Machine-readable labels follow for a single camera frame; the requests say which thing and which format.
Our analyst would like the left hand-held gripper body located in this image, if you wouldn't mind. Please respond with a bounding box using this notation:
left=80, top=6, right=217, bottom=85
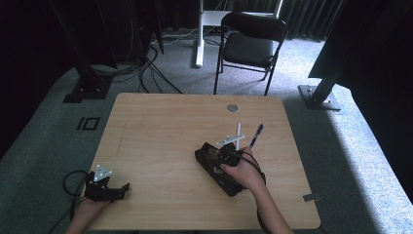
left=84, top=164, right=127, bottom=203

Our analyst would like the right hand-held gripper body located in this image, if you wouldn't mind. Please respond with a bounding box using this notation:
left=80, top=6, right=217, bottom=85
left=214, top=134, right=248, bottom=169

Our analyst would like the white pen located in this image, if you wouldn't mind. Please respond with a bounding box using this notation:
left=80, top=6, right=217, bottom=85
left=237, top=122, right=244, bottom=151

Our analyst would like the blue pen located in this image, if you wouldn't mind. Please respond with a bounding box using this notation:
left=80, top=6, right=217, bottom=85
left=248, top=123, right=265, bottom=149

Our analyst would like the person's left hand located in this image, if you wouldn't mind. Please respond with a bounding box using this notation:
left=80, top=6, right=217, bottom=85
left=75, top=198, right=110, bottom=227

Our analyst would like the person's right hand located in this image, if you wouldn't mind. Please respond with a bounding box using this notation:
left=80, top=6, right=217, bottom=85
left=219, top=145, right=267, bottom=197

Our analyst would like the black folding chair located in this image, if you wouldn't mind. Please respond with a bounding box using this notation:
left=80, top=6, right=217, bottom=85
left=212, top=11, right=289, bottom=97

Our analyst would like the black metal stand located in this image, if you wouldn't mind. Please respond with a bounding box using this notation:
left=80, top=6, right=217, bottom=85
left=297, top=0, right=374, bottom=112
left=48, top=0, right=119, bottom=104

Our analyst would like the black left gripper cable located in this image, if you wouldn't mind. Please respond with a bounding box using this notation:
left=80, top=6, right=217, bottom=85
left=48, top=169, right=90, bottom=234

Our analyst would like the bundle of floor cables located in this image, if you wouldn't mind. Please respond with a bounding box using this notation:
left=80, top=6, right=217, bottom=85
left=91, top=19, right=203, bottom=96

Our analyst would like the white table leg frame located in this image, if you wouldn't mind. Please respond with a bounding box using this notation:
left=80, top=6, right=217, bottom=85
left=194, top=0, right=284, bottom=68

